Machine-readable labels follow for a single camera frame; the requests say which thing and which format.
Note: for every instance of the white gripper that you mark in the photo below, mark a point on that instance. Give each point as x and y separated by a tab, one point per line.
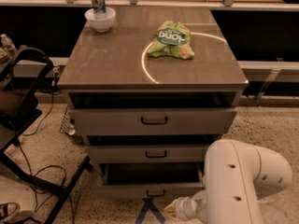
183	206

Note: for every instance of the grey drawer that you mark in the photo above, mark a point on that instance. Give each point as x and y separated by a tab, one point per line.
151	180
155	121
147	153

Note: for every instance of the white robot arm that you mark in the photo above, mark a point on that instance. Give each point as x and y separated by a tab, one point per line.
237	176

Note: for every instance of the grey drawer cabinet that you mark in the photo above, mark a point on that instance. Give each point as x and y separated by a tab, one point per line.
113	70

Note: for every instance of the black and white sneaker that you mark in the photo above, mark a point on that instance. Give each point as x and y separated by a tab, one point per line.
8	211

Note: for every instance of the green snack bag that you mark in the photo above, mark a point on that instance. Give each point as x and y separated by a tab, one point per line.
172	39

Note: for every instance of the white bowl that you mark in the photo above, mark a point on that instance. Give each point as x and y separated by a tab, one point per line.
100	22

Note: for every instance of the black rolling cart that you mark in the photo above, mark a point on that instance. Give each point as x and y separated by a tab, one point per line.
18	111

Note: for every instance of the metal soda can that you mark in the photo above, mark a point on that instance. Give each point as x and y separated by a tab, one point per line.
99	8

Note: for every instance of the plastic water bottle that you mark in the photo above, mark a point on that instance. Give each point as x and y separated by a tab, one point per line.
8	45

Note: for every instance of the wire mesh basket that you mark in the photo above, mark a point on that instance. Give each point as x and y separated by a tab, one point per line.
68	128

